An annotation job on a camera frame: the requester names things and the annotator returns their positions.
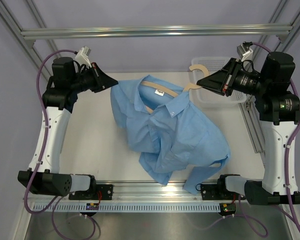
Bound blue button-up shirt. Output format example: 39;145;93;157
110;75;231;194

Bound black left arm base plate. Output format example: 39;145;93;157
68;183;114;201

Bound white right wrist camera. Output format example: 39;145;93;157
237;41;254;62

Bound aluminium left frame strut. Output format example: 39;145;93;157
0;0;58;81

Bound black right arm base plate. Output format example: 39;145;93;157
200;183;234;201

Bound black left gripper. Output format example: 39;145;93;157
69;62;117;94

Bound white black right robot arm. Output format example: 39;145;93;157
196;51;300;206

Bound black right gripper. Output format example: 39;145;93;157
198;58;272;98

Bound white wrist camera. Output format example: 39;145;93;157
237;41;254;62
74;46;92;68

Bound aluminium front rail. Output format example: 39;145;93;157
22;181;295;203

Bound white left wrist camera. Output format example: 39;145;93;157
74;46;92;68

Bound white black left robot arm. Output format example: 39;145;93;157
17;57;118;200

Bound aluminium right frame strut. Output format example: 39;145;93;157
239;0;300;154

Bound white slotted cable duct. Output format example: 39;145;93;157
47;202;221;213

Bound beige wooden clothes hanger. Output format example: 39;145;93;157
140;64;210;98

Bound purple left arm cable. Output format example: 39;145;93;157
23;49;101;237

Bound aluminium frame strut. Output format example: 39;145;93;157
239;0;300;154
0;0;58;81

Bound aluminium top crossbar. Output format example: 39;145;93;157
20;23;293;40

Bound white perforated plastic basket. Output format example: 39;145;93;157
190;56;247;108

